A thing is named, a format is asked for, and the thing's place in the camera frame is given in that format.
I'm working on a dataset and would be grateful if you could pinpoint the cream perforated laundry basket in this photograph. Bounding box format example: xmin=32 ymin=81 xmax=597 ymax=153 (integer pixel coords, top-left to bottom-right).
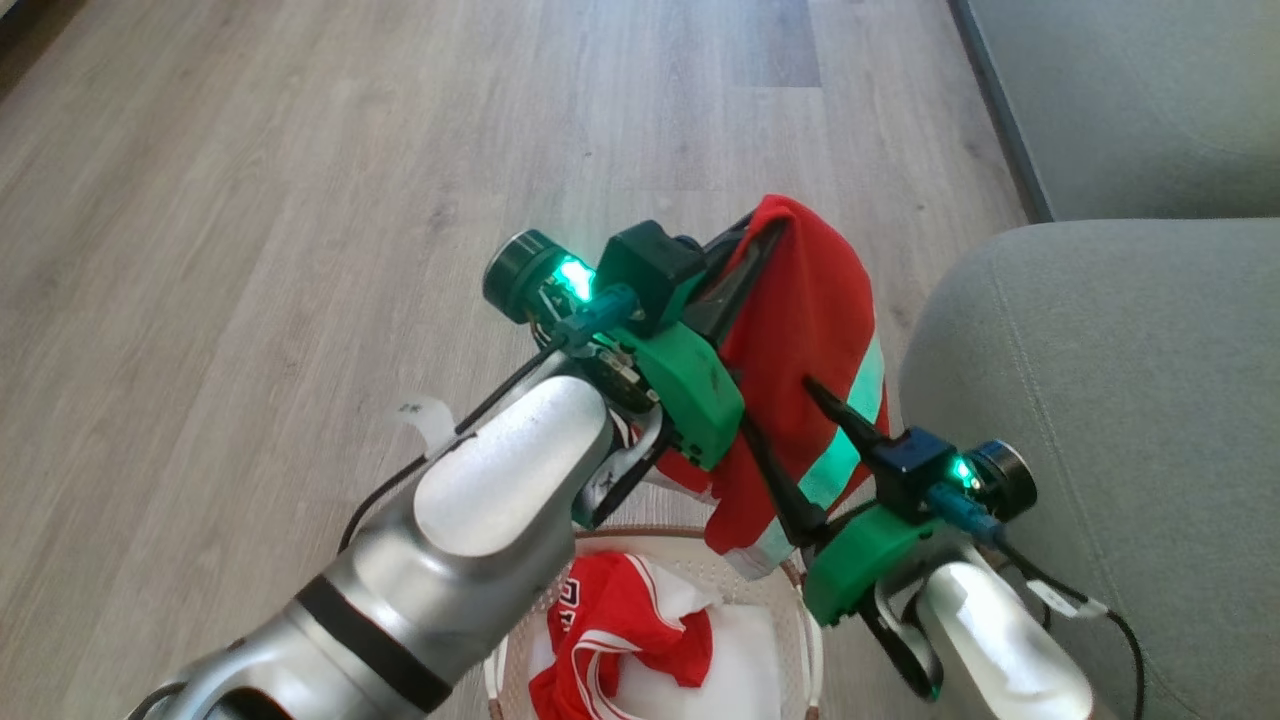
xmin=485 ymin=525 xmax=827 ymax=720

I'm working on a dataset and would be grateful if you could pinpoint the red white striped jersey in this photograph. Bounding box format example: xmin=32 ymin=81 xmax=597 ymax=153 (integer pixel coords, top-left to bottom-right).
xmin=528 ymin=550 xmax=723 ymax=720

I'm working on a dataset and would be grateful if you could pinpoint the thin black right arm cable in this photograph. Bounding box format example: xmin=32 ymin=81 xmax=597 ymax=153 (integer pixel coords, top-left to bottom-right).
xmin=995 ymin=535 xmax=1147 ymax=720

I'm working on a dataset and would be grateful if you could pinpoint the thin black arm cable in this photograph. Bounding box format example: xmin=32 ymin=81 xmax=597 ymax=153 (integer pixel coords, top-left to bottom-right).
xmin=338 ymin=335 xmax=571 ymax=556
xmin=995 ymin=535 xmax=1147 ymax=720

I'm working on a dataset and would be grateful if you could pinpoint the white left cable label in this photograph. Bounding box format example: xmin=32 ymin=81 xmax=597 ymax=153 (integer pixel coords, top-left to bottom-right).
xmin=393 ymin=394 xmax=458 ymax=459

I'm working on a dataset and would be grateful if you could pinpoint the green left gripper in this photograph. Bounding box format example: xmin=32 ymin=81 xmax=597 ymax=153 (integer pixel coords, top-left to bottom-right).
xmin=578 ymin=212 xmax=791 ymax=473

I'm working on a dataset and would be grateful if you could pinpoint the grey sofa block dark base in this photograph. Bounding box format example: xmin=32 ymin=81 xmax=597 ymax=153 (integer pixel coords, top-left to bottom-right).
xmin=948 ymin=0 xmax=1280 ymax=223

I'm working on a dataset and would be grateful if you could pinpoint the white right cable label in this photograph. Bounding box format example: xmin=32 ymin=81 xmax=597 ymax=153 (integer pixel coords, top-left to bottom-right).
xmin=1028 ymin=578 xmax=1111 ymax=621

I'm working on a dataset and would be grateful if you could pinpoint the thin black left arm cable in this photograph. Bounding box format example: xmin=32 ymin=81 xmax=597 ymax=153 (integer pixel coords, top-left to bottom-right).
xmin=338 ymin=335 xmax=571 ymax=556

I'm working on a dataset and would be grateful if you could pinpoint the white cable label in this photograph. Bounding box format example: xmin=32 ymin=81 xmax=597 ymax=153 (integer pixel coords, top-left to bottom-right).
xmin=393 ymin=394 xmax=458 ymax=459
xmin=1028 ymin=578 xmax=1111 ymax=621

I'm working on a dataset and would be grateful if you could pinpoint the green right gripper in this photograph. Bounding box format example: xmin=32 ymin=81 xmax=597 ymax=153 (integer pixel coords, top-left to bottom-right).
xmin=738 ymin=376 xmax=947 ymax=628

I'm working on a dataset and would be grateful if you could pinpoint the rounded grey fabric seat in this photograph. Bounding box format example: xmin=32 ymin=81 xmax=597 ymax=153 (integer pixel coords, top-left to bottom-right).
xmin=898 ymin=218 xmax=1280 ymax=720

